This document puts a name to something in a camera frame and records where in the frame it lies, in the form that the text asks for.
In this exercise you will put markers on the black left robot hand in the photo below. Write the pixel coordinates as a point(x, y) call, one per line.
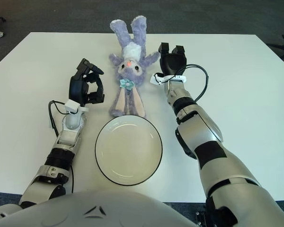
point(78, 89)

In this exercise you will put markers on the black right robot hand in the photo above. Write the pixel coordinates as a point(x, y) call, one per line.
point(174, 62)

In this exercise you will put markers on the purple plush bunny doll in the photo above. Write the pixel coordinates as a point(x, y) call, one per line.
point(130, 71)

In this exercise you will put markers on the white plate black rim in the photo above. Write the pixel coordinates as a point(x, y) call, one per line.
point(129, 151)

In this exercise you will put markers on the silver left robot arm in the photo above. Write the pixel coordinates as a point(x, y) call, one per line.
point(68, 137)

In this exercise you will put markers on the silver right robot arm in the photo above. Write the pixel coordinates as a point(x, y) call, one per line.
point(203, 134)

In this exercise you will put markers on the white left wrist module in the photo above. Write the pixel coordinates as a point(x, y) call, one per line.
point(72, 106)

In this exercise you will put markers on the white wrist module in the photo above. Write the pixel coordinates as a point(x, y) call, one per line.
point(72, 106)
point(156, 79)

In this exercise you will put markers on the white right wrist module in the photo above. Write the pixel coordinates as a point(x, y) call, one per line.
point(156, 79)

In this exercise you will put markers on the grey robot torso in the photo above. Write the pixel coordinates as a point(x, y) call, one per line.
point(97, 212)

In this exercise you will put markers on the black metal bracket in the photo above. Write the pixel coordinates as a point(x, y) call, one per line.
point(201, 218)

